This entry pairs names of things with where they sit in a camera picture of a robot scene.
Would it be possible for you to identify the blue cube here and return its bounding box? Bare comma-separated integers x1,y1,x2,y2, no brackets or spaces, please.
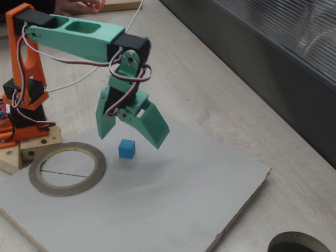
118,139,136,160

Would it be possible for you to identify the person's bare hand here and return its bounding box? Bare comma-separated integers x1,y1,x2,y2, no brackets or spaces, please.
54,0,102,16

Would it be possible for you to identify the long wooden plank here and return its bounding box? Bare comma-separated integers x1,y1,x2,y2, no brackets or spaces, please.
19,125,62,161

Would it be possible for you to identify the grey chipboard panel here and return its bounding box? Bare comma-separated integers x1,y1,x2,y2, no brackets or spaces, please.
0,123,272,252

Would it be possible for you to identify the light wooden board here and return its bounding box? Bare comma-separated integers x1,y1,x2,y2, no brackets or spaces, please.
101,0,143,13

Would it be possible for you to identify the short wooden block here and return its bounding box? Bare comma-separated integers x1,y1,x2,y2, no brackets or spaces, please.
0,143,24,175

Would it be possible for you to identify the orange circuit board holder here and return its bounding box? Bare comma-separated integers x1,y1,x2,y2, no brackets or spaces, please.
0,115,17,150

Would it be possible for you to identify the red controller circuit board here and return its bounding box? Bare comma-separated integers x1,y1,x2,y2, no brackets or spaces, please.
0,98,12,122

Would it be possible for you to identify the ribbed translucent desk partition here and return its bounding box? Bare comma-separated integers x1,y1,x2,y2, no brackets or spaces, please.
160,0,336,170

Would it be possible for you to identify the grey ring of tape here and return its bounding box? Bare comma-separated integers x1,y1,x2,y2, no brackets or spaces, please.
28,142,107,197

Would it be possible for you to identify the white USB cable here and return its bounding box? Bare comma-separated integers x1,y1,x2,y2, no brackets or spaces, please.
46,0,145,93

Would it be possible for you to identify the black power cable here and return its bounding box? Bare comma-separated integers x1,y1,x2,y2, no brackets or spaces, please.
0,130,16,144

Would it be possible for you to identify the orange printed handle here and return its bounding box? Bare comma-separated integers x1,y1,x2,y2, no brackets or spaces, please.
83,0,106,14

